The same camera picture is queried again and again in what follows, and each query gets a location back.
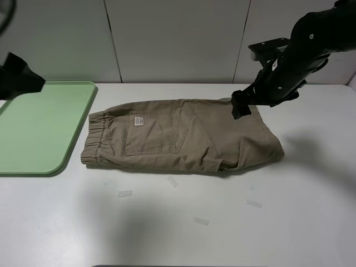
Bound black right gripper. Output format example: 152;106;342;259
230;50;329;120

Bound khaki shorts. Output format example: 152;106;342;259
81;98;284;172

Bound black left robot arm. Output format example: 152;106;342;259
1;53;46;101

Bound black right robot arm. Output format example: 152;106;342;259
231;1;355;120

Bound green plastic tray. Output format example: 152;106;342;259
1;81;96;176

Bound clear tape strip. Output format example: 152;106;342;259
118;190;132;197
193;217;209;226
246;200;262;209
167;176;179;187

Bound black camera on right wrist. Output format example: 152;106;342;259
248;38;290;61

